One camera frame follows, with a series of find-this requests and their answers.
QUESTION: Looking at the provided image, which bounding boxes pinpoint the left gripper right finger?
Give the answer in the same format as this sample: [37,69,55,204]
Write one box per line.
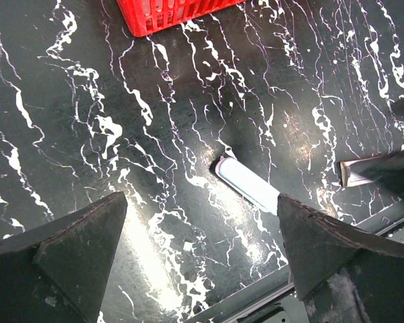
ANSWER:
[276,192,404,323]

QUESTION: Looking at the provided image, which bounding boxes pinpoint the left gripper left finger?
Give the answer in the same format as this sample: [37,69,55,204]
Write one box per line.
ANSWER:
[0,192,127,322]

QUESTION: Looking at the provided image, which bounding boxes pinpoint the light blue stapler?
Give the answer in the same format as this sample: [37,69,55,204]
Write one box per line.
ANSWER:
[215,157,280,215]

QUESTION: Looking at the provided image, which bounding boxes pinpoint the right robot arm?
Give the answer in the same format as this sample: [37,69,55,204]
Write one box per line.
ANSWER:
[352,150,404,199]

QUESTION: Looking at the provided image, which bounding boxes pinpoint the red white staple box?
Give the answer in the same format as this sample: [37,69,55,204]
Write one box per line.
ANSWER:
[339,156,380,188]

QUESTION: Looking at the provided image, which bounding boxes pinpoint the red plastic shopping basket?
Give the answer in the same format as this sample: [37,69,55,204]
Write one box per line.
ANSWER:
[117,0,241,37]

